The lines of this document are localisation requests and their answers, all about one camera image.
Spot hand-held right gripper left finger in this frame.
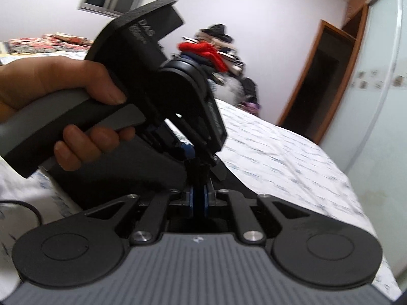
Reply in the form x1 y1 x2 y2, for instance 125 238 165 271
86 187 195 245

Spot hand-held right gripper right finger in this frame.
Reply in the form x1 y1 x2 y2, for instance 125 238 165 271
201 187 314 245

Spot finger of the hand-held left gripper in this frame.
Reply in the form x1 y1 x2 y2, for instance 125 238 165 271
207 152 230 182
180 143 208 194

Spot black pants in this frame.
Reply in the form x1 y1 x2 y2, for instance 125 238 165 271
41 138 259 232

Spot person's left hand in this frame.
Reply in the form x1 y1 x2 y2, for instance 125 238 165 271
0 55 136 172

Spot pile of folded clothes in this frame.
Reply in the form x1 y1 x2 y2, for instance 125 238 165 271
178 24 248 77

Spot white script-printed bed sheet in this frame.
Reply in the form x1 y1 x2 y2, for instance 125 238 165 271
0 49 403 299

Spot clear plastic bag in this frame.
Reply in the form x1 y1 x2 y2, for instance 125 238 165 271
219 76 246 106

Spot black bag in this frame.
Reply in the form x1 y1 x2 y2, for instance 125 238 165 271
241 78 259 105

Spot colourful floral quilt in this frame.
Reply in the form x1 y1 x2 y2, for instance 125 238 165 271
8 32 94 56

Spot frosted glass wardrobe door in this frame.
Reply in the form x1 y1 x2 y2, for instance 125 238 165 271
319 0 407 293

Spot wooden door frame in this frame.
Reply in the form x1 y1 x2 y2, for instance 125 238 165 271
277 19 359 145

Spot black cable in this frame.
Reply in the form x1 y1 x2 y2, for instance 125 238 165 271
0 200 44 228

